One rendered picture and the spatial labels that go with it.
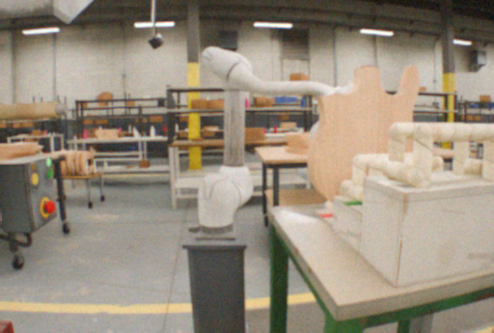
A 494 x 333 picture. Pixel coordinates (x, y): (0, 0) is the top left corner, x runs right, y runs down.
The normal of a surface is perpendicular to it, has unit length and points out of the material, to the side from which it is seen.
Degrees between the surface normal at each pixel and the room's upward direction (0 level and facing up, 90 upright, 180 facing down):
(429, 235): 90
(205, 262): 90
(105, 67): 90
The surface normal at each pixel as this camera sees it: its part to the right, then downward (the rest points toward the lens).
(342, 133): 0.11, 0.10
